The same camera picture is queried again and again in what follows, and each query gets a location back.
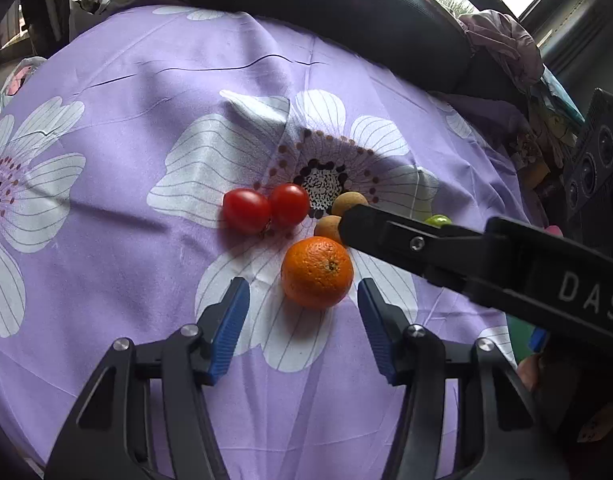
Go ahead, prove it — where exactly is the orange tangerine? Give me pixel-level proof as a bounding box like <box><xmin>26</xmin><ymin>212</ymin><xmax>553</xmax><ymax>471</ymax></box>
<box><xmin>280</xmin><ymin>236</ymin><xmax>354</xmax><ymax>311</ymax></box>

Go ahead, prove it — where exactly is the purple floral tablecloth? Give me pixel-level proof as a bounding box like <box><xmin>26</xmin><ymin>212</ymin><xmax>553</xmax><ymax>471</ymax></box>
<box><xmin>0</xmin><ymin>6</ymin><xmax>526</xmax><ymax>479</ymax></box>

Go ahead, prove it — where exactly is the dark green sofa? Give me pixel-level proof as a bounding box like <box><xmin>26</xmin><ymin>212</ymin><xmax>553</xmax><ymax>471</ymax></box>
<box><xmin>153</xmin><ymin>0</ymin><xmax>533</xmax><ymax>111</ymax></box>

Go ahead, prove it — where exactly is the green lime fruit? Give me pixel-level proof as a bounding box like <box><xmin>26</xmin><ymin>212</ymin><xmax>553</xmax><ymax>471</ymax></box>
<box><xmin>424</xmin><ymin>214</ymin><xmax>452</xmax><ymax>228</ymax></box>

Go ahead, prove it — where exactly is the pink plush toy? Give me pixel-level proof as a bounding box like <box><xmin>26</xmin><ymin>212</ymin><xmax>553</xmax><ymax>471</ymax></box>
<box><xmin>545</xmin><ymin>226</ymin><xmax>563</xmax><ymax>236</ymax></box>

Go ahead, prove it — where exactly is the plastic bag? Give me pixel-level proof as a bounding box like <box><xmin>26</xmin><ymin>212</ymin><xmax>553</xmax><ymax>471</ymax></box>
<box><xmin>0</xmin><ymin>56</ymin><xmax>46</xmax><ymax>112</ymax></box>

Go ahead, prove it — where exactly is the green plastic bowl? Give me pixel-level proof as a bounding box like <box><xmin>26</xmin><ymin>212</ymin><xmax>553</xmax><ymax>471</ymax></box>
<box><xmin>506</xmin><ymin>315</ymin><xmax>535</xmax><ymax>363</ymax></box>

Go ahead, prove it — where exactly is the red cherry tomato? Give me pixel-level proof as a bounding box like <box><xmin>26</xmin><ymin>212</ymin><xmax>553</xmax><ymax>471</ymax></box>
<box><xmin>222</xmin><ymin>188</ymin><xmax>271</xmax><ymax>235</ymax></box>
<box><xmin>268</xmin><ymin>183</ymin><xmax>310</xmax><ymax>228</ymax></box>

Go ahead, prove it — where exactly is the person's right hand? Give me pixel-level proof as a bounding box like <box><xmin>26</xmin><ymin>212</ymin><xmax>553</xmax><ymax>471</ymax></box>
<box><xmin>516</xmin><ymin>351</ymin><xmax>613</xmax><ymax>443</ymax></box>

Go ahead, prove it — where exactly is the pile of folded clothes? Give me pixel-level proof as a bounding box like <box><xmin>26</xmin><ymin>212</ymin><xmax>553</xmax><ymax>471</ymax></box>
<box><xmin>423</xmin><ymin>0</ymin><xmax>584</xmax><ymax>188</ymax></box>

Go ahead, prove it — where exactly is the tan longan fruit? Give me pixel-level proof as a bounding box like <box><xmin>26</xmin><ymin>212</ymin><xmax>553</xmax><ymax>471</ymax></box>
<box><xmin>331</xmin><ymin>192</ymin><xmax>369</xmax><ymax>217</ymax></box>
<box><xmin>313</xmin><ymin>214</ymin><xmax>343</xmax><ymax>245</ymax></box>

